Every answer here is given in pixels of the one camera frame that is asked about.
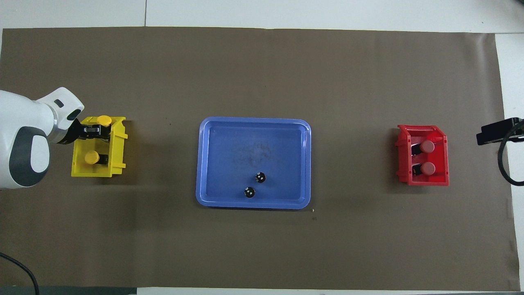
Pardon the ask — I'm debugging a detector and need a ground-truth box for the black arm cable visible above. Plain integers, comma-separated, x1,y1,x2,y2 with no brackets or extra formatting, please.
497,121,524,187
0,252,40,295

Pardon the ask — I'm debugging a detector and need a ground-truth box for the blue plastic tray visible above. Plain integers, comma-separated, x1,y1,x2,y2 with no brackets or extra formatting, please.
196,117,312,210

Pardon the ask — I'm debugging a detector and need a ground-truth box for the red push button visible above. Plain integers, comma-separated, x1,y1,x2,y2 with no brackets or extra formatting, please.
411,162,436,177
411,141,435,155

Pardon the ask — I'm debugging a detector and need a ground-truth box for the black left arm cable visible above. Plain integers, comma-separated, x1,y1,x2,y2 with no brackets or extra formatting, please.
0,252,40,295

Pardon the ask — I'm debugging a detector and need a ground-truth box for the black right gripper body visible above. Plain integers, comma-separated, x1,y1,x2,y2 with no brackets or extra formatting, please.
487,118,524,144

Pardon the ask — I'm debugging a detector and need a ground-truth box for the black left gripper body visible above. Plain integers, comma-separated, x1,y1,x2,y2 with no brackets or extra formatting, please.
68,120,91,143

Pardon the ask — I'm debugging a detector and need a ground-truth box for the yellow plastic storage bin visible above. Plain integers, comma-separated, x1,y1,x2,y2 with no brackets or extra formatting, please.
71,116,128,178

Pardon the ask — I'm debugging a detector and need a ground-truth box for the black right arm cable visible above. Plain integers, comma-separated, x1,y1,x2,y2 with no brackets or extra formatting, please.
497,121,524,187

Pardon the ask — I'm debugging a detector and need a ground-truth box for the red plastic storage bin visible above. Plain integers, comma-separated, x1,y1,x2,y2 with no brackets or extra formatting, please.
395,125,449,186

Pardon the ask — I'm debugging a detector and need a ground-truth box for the brown paper table mat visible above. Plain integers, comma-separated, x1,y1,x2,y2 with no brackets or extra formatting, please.
0,27,520,291

